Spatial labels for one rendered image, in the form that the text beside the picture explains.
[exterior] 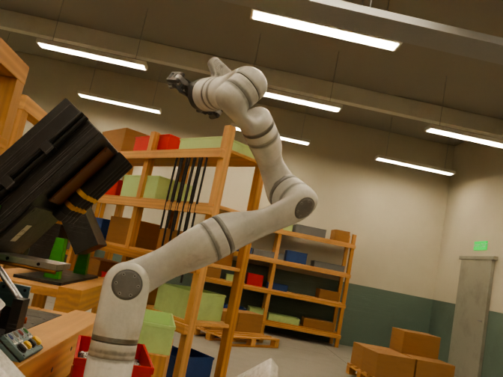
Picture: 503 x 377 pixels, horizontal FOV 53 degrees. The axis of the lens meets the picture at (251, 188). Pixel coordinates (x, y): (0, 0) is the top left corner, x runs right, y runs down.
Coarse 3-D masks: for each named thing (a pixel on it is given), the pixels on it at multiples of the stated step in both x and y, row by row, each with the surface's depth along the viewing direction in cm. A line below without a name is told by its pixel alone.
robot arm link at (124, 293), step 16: (112, 272) 100; (128, 272) 100; (144, 272) 102; (112, 288) 99; (128, 288) 99; (144, 288) 101; (112, 304) 98; (128, 304) 99; (144, 304) 101; (96, 320) 98; (112, 320) 98; (128, 320) 99; (96, 336) 98; (112, 336) 97; (128, 336) 98
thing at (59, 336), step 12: (72, 312) 215; (84, 312) 221; (48, 324) 179; (60, 324) 184; (72, 324) 188; (84, 324) 193; (48, 336) 160; (60, 336) 164; (72, 336) 169; (48, 348) 145; (60, 348) 156; (72, 348) 172; (24, 360) 128; (36, 360) 134; (48, 360) 146; (60, 360) 159; (72, 360) 176; (24, 372) 126; (36, 372) 136; (48, 372) 148; (60, 372) 163
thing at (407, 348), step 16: (400, 336) 713; (416, 336) 709; (432, 336) 713; (352, 352) 724; (368, 352) 673; (384, 352) 668; (400, 352) 707; (416, 352) 706; (432, 352) 710; (352, 368) 705; (368, 368) 665; (384, 368) 651; (400, 368) 657; (416, 368) 662; (432, 368) 667; (448, 368) 672
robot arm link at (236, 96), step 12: (228, 84) 95; (240, 84) 95; (216, 96) 96; (228, 96) 94; (240, 96) 95; (252, 96) 96; (228, 108) 96; (240, 108) 96; (252, 108) 104; (264, 108) 103; (240, 120) 98; (252, 120) 99; (264, 120) 101; (252, 132) 101; (264, 132) 102
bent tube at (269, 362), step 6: (270, 360) 30; (258, 366) 30; (264, 366) 30; (270, 366) 29; (276, 366) 30; (246, 372) 30; (252, 372) 30; (258, 372) 29; (264, 372) 29; (270, 372) 29; (276, 372) 29
